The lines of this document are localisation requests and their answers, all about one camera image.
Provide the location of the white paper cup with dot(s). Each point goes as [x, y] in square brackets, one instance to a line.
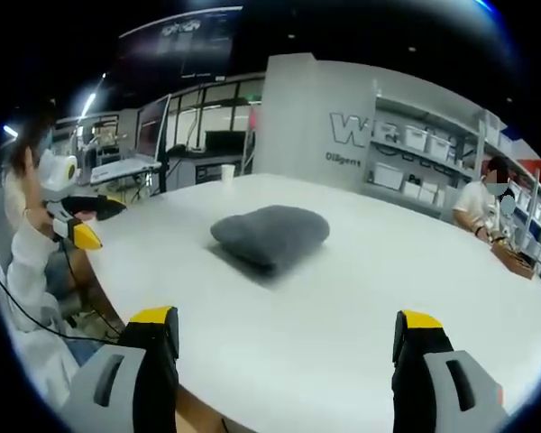
[227, 172]

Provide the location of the person's left hand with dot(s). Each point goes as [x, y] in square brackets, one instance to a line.
[39, 215]

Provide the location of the hanging overhead screen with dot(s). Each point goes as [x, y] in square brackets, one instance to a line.
[176, 40]

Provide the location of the person's leg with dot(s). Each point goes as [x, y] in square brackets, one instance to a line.
[65, 275]

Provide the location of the grey towel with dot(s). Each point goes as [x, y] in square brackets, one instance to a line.
[270, 234]

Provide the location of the person's head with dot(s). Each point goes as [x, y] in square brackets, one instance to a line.
[27, 135]

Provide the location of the grey metal shelving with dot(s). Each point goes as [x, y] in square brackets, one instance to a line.
[473, 135]

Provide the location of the black monitor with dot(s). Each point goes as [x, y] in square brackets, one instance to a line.
[225, 140]

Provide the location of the wooden box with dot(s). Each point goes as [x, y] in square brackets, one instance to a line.
[514, 260]

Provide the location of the grey lettered pillar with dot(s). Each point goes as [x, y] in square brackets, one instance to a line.
[311, 122]

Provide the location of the white side table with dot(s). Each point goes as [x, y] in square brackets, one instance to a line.
[121, 170]

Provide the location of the person's white-clothed torso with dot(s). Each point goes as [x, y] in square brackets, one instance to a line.
[40, 361]

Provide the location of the large standing display screen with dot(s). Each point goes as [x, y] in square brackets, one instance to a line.
[152, 131]

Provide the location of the row of white storage bins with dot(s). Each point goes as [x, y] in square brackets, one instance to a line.
[426, 137]

